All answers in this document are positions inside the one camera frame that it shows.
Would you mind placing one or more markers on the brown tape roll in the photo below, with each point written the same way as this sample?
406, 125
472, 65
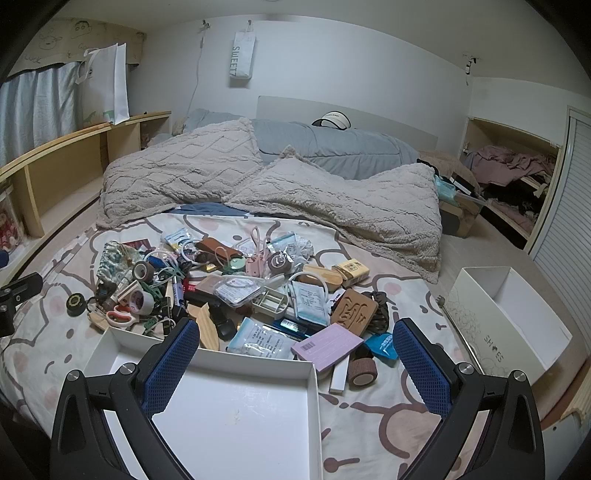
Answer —
280, 263
362, 371

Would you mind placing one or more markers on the white printed sachet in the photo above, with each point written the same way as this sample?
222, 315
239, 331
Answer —
261, 339

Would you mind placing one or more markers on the wooden case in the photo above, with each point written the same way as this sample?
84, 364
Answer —
323, 277

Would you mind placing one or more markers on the pile of clothes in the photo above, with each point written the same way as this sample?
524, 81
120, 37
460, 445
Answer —
508, 164

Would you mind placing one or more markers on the clear plastic case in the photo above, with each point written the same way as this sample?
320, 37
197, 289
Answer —
238, 290

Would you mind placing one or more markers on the white shoe box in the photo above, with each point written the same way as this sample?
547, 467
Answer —
503, 318

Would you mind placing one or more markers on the teal mask box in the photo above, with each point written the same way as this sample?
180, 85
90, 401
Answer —
444, 188

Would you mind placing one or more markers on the brown leather case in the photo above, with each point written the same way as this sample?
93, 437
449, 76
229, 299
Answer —
214, 249

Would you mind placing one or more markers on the white tape roll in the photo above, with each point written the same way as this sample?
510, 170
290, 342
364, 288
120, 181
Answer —
141, 300

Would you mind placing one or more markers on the cardboard box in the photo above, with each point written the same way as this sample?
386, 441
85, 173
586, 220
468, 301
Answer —
461, 221

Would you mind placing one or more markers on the green round disc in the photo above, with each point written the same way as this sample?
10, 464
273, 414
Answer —
238, 264

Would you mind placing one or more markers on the blue foil packet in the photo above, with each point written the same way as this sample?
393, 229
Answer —
381, 347

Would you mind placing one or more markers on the beige compartment tray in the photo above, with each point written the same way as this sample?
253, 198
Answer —
270, 302

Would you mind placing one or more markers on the carved wooden block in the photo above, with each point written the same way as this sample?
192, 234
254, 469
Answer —
353, 311

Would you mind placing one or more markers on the black tape roll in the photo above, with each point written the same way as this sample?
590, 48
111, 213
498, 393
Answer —
75, 304

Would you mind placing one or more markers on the yellow small carton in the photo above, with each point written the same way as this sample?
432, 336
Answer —
352, 271

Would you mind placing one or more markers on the printed bedsheet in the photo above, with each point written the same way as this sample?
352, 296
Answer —
378, 415

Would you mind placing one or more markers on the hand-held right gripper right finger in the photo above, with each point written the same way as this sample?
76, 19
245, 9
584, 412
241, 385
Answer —
422, 369

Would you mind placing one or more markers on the white sun visor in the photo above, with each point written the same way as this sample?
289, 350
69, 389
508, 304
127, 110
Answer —
332, 120

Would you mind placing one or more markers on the pale blue curtain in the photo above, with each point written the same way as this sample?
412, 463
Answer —
41, 106

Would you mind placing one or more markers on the clear bagged face mask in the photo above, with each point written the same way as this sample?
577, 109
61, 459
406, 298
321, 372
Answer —
284, 242
178, 240

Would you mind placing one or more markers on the black hair claw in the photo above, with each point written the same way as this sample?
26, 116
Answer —
381, 314

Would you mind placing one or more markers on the beige fluffy blanket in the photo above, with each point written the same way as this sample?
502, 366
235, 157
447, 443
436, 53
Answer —
323, 203

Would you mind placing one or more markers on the white tote bag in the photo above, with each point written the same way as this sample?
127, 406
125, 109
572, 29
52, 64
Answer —
111, 83

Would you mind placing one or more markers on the grey headboard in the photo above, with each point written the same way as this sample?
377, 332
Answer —
286, 108

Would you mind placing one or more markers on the wooden bedside shelf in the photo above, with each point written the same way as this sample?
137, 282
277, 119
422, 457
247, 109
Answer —
69, 166

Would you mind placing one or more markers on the dark tape roll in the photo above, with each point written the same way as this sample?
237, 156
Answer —
143, 271

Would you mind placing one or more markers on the crumpled grey tissue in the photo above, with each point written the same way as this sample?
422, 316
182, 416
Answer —
304, 245

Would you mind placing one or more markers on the grey duvet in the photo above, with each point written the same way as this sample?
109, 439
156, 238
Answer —
332, 145

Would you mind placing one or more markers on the white paper bag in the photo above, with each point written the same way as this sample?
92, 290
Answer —
242, 60

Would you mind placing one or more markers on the dark blue pen box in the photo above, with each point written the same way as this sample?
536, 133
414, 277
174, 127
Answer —
295, 326

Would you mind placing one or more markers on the doodled paper valance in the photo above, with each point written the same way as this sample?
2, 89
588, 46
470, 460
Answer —
78, 39

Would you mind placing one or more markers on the shallow white box lid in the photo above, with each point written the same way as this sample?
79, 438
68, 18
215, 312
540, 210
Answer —
240, 415

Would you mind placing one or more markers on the black computer mouse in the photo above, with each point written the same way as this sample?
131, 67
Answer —
226, 331

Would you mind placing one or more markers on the wooden blade piece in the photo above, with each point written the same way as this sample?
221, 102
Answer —
205, 325

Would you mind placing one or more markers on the floral fabric pouch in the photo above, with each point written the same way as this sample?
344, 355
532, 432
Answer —
113, 263

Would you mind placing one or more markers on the purple notepad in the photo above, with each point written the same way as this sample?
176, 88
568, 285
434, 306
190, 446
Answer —
328, 346

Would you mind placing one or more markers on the pink scissors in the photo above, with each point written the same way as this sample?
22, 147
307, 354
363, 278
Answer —
256, 267

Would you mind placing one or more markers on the white louvre door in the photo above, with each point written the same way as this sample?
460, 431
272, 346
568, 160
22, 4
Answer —
572, 198

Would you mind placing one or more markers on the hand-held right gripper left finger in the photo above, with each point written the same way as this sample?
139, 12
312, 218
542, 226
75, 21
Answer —
171, 364

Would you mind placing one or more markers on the bagged blue face masks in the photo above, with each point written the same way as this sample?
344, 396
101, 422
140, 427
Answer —
308, 304

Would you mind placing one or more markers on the slim white box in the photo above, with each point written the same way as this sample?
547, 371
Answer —
338, 376

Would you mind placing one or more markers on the red photo card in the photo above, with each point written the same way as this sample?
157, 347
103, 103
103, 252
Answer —
138, 244

